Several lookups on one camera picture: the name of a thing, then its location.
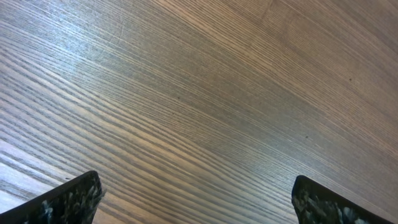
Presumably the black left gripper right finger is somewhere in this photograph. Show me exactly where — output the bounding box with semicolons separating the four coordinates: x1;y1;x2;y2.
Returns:
292;175;392;224

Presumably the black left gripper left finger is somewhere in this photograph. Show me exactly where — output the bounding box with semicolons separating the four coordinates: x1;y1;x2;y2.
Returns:
1;170;104;224

